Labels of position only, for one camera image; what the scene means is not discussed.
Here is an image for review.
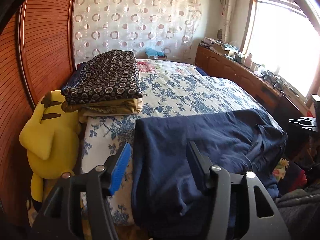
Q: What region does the blue floral bed sheet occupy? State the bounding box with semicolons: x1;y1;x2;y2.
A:
80;62;283;227

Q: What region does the white circle pattern curtain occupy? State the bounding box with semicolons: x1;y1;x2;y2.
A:
73;0;202;63

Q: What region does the blue tissue box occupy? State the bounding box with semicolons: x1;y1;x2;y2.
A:
145;47;167;61

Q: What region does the beige side curtain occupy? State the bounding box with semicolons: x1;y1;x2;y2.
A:
222;0;236;43

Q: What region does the navy blue printed t-shirt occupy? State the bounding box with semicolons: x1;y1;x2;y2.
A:
131;109;287;239

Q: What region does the mustard yellow folded cloth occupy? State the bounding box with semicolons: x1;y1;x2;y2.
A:
61;98;143;117

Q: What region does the dark patterned folded blanket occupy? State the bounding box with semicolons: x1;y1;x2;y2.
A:
61;50;143;105

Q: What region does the yellow plush toy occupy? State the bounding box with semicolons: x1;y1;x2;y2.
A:
19;90;81;211

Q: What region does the clutter pile on cabinet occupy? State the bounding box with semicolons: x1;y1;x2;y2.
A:
199;37;299;97

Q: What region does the wooden sideboard cabinet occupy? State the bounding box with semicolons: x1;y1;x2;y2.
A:
195;46;314;119

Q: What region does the wooden headboard panel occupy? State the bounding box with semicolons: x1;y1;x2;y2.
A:
1;0;75;226

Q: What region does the pink floral quilt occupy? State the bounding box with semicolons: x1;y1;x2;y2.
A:
136;59;201;75

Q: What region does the wooden framed window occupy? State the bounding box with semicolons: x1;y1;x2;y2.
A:
242;0;319;100

